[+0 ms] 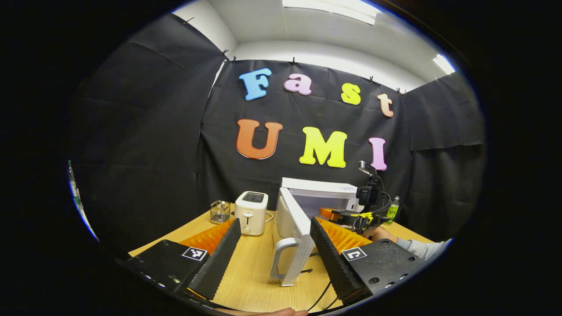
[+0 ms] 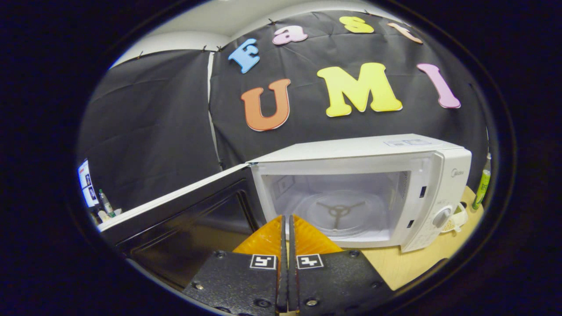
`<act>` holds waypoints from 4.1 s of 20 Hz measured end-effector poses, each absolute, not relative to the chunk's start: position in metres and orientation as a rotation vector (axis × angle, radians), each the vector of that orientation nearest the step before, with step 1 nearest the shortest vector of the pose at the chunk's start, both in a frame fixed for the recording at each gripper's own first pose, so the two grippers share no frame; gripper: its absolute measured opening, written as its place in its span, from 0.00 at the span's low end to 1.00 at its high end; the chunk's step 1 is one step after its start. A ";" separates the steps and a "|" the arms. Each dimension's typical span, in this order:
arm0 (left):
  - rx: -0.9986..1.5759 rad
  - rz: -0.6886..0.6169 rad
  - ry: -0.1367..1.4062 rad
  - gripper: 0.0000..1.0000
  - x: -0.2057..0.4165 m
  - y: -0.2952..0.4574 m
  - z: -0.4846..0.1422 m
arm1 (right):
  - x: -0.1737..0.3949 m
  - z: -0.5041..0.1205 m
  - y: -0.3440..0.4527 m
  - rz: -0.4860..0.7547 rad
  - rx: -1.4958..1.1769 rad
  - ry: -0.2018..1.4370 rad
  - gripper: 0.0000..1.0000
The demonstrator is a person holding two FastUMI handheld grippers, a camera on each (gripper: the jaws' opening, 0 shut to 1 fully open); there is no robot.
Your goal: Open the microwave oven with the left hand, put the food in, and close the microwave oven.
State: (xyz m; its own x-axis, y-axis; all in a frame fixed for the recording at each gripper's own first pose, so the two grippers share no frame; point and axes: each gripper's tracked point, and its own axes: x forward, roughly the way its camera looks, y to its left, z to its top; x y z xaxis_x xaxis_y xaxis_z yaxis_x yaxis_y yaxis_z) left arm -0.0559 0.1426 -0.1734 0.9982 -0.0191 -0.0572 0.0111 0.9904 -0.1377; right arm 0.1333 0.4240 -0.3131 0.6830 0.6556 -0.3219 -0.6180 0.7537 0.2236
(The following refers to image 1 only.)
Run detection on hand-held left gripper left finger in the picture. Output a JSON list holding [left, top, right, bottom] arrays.
[[125, 218, 242, 302]]

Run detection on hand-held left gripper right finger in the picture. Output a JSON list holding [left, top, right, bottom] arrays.
[[310, 215, 427, 304]]

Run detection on white microwave oven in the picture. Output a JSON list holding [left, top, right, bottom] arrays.
[[270, 177, 364, 287]]

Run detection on green label drink bottle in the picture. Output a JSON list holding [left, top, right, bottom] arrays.
[[386, 196, 400, 226]]

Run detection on white toaster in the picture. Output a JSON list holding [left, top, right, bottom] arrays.
[[234, 191, 269, 237]]

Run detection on black backdrop cloth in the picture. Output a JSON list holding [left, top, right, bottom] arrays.
[[70, 12, 486, 256]]

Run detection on small ceiling light panel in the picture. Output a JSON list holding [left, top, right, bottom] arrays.
[[432, 53, 457, 75]]

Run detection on clear bottle with green cap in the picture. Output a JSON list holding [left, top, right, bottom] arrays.
[[66, 160, 83, 208]]

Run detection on long ceiling light panel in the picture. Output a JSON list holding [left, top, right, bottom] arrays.
[[281, 0, 378, 25]]

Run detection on black cable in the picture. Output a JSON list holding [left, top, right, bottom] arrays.
[[300, 268, 344, 313]]

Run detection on wire mesh basket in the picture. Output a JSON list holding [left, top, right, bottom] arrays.
[[209, 200, 231, 225]]

